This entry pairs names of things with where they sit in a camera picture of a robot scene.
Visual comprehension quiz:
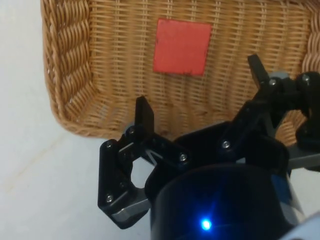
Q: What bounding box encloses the red cube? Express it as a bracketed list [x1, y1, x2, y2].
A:
[152, 17, 213, 77]

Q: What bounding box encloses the brown wicker basket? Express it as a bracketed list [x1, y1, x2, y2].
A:
[40, 0, 320, 149]

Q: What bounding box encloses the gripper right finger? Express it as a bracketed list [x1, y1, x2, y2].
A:
[216, 53, 320, 160]

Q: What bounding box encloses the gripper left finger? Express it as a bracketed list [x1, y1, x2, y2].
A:
[96, 95, 191, 230]

